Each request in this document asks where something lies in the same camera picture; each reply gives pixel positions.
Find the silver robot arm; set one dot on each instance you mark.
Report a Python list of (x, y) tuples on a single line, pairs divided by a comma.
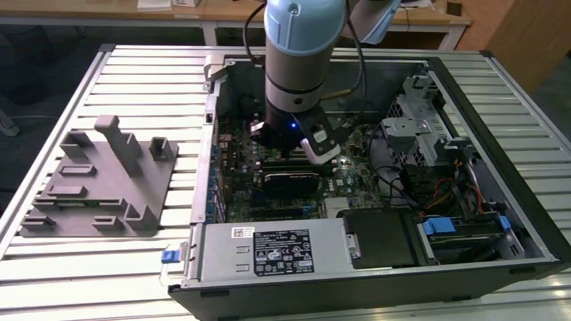
[(293, 67)]

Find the black graphics card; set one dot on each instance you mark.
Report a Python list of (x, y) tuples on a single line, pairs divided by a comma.
[(289, 184)]

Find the black expansion slot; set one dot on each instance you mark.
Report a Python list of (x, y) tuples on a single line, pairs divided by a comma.
[(276, 213)]

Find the silver chipset heatsink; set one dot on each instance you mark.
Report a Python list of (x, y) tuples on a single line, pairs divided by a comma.
[(336, 205)]

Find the green motherboard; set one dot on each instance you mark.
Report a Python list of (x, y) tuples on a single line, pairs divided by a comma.
[(356, 195)]

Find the silver drive cage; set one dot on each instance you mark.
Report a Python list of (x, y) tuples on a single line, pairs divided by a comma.
[(401, 133)]

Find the silver power supply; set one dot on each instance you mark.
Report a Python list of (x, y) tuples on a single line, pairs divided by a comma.
[(213, 244)]

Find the black plastic shroud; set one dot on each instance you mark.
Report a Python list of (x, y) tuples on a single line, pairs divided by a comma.
[(383, 237)]

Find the grey parts rack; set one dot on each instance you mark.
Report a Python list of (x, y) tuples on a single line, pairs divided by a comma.
[(111, 194)]

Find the small white box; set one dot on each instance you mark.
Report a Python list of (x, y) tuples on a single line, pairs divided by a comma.
[(184, 2)]

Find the blue plastic latch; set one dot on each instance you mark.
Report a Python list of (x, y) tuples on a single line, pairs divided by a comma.
[(169, 257)]

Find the blue disk carrier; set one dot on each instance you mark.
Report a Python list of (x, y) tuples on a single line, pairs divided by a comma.
[(439, 227)]

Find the white paper sheet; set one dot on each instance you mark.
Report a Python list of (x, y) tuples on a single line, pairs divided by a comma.
[(153, 3)]

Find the wooden desk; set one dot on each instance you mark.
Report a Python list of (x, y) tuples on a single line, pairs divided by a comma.
[(133, 15)]

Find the black PC case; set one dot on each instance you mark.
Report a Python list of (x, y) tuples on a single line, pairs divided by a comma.
[(312, 301)]

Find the small black box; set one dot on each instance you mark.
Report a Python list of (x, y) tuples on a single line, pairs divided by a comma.
[(454, 8)]

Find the black hard disk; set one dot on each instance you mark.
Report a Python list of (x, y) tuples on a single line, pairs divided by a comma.
[(463, 249)]

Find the small blue clip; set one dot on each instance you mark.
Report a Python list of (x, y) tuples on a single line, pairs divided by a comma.
[(504, 223)]

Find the grey stand foot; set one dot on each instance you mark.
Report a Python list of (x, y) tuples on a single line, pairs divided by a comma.
[(9, 127)]

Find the wooden cabinet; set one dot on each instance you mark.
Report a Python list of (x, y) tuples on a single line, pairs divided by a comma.
[(526, 40)]

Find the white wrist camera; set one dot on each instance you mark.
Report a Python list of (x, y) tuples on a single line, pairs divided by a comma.
[(327, 154)]

